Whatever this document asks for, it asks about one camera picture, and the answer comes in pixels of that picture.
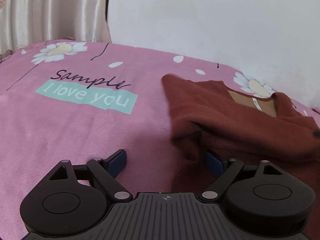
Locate pink floral bed sheet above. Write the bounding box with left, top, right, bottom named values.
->
left=0, top=39, right=320, bottom=240

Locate cream floral satin curtain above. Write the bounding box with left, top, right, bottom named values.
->
left=1, top=0, right=111, bottom=54

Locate dark red knit sweater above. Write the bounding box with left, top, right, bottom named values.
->
left=162, top=75, right=319, bottom=239

